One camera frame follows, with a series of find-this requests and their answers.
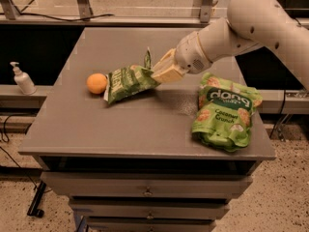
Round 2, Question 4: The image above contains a grey drawer cabinet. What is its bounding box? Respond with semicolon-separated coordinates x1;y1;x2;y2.
19;27;275;232

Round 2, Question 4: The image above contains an orange fruit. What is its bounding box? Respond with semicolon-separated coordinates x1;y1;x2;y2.
86;73;107;95

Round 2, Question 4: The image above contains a green coconut crunch bag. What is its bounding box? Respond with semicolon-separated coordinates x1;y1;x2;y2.
191;72;263;152

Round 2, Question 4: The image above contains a black floor cable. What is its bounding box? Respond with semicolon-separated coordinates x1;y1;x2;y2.
0;113;54;218

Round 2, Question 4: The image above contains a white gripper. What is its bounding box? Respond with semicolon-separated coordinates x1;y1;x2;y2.
152;31;211;83

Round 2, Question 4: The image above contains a green jalapeno chip bag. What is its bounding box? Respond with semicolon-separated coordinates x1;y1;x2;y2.
103;49;159;104

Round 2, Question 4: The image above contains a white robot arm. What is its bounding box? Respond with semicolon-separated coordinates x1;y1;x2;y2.
152;0;309;89

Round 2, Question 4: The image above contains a white pump bottle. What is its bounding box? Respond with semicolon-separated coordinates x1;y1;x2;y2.
10;62;37;95

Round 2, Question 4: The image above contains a metal window frame rail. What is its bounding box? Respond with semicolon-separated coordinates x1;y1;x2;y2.
0;0;309;29

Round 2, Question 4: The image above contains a black cable on ledge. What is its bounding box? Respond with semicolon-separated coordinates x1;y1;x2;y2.
19;13;115;22

